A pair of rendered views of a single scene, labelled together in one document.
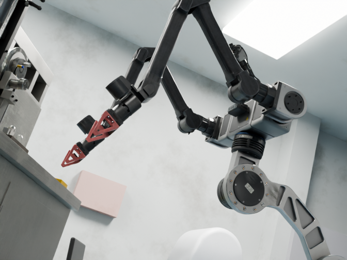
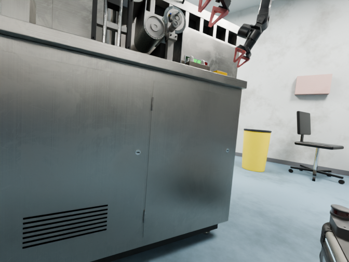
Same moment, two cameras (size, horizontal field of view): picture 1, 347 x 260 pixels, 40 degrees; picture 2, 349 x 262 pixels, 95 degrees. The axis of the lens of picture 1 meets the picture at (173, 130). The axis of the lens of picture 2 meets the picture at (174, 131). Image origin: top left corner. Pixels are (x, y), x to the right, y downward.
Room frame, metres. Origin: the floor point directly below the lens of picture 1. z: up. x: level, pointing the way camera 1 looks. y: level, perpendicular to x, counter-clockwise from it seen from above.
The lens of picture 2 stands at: (1.01, -0.18, 0.66)
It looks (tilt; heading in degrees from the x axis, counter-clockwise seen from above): 4 degrees down; 50
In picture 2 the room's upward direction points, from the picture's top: 5 degrees clockwise
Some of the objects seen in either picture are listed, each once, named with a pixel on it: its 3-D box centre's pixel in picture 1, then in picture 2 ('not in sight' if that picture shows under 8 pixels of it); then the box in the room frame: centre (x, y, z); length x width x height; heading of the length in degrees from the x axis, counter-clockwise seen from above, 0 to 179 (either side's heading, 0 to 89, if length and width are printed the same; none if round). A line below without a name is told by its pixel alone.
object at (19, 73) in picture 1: (18, 68); (176, 18); (1.60, 0.60, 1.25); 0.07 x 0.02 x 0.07; 168
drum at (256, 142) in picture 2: not in sight; (255, 149); (3.60, 0.91, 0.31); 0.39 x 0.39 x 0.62
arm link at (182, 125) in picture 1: (191, 124); not in sight; (2.08, -0.07, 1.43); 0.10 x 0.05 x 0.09; 107
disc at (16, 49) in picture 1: (15, 67); (175, 20); (1.61, 0.61, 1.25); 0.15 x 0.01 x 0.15; 168
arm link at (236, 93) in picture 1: (246, 91); not in sight; (1.61, -0.22, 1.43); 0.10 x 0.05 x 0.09; 107
